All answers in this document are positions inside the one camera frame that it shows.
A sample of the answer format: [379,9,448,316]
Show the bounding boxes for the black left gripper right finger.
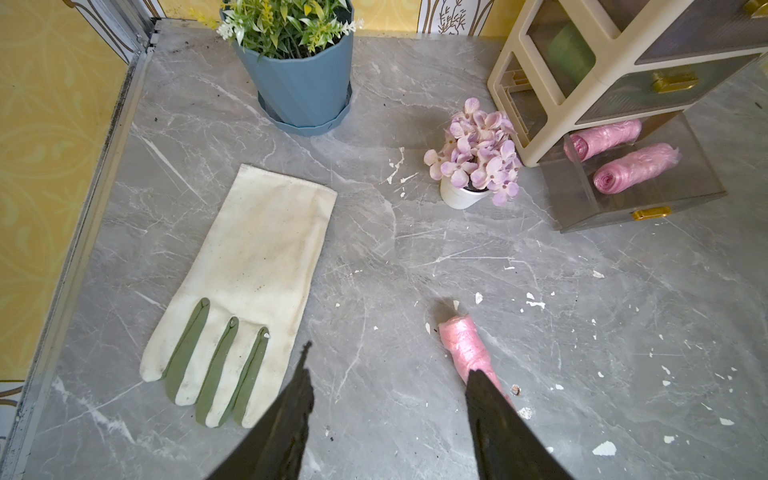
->
[465,370,571,480]

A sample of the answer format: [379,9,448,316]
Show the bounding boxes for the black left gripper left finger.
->
[208,342,315,480]

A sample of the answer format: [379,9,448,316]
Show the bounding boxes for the pink trash bag roll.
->
[438,316,514,407]
[563,119,642,162]
[593,143,682,195]

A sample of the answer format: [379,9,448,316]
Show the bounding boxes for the green trash bag roll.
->
[544,23,596,90]

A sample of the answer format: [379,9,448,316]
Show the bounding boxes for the beige three-drawer organizer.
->
[487,0,767,167]

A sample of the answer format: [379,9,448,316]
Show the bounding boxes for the white green work glove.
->
[140,164,337,428]

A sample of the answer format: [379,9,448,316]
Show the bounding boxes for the purple flowers in white pot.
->
[423,97,522,210]

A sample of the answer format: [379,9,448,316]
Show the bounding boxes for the green plant in blue pot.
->
[216,0,362,137]

